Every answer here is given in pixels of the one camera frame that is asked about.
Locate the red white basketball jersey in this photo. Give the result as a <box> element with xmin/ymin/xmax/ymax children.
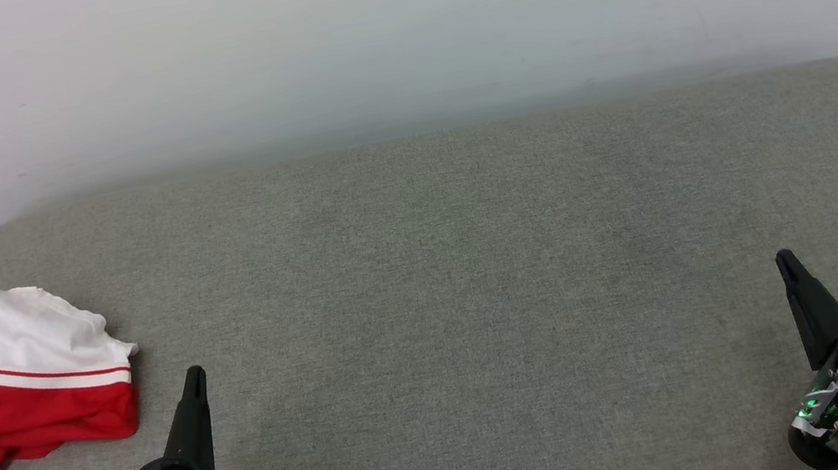
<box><xmin>0</xmin><ymin>269</ymin><xmax>160</xmax><ymax>470</ymax></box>

